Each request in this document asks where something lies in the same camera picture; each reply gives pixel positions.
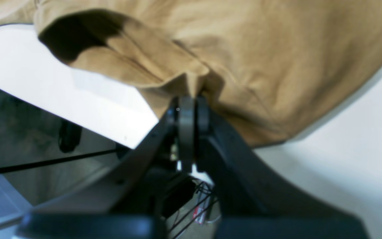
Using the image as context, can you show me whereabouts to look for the brown t-shirt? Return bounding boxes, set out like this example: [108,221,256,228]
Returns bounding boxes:
[0,0,382,147]

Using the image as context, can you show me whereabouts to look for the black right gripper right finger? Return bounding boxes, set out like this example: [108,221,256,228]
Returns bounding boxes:
[196,97,368,239]

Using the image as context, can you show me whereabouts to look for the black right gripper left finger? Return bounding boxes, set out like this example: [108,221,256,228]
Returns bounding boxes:
[15,97,196,239]

